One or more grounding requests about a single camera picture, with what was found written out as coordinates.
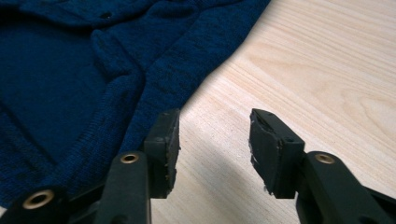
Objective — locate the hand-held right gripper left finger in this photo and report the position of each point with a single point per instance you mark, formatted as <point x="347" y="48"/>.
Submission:
<point x="162" y="146"/>

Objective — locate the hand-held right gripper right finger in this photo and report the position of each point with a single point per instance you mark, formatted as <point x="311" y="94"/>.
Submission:
<point x="274" y="155"/>

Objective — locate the dark blue knitted sweater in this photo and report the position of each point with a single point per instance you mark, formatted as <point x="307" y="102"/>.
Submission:
<point x="77" y="77"/>

